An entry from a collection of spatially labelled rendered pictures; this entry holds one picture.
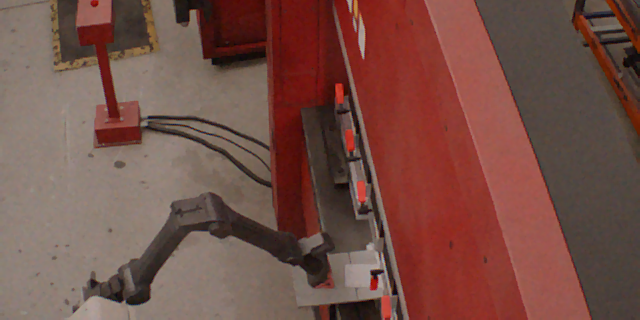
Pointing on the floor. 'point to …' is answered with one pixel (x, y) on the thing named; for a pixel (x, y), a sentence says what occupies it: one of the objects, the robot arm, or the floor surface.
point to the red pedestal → (129, 112)
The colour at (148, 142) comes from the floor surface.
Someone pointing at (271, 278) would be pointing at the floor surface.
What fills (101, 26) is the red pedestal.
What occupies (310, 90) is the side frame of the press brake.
